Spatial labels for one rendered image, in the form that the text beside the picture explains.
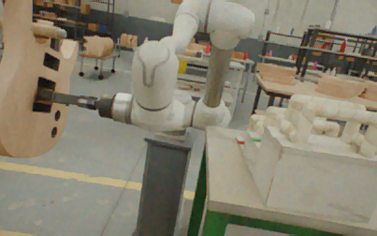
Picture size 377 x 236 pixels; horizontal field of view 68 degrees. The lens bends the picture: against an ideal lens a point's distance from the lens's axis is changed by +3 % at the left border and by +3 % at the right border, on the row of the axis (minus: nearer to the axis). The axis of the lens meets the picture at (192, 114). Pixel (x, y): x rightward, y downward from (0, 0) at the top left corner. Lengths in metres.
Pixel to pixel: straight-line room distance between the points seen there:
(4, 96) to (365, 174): 0.88
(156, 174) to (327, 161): 1.12
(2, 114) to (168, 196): 1.15
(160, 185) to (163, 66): 1.15
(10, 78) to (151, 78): 0.34
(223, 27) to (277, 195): 0.70
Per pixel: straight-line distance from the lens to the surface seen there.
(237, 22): 1.16
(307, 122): 0.69
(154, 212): 1.81
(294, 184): 0.74
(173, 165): 1.61
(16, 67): 0.81
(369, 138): 0.78
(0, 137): 0.80
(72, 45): 1.07
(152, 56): 0.64
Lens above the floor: 1.33
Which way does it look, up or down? 17 degrees down
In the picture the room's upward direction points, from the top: 10 degrees clockwise
